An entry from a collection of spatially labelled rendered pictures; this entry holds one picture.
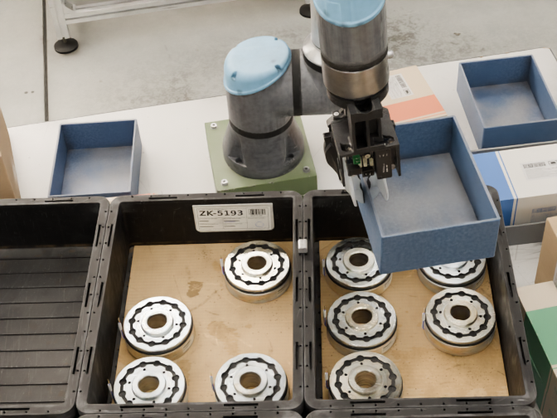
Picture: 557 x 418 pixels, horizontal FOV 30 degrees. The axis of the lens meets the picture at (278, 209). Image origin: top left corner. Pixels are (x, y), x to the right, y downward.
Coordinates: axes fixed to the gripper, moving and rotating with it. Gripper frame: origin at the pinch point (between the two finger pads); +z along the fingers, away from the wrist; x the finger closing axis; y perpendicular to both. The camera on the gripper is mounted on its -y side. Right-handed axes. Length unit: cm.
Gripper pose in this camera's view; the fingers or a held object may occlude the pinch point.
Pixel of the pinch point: (364, 190)
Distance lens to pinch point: 134.7
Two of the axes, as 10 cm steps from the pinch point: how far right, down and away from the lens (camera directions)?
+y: 1.4, 7.1, -6.9
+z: 1.2, 6.8, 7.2
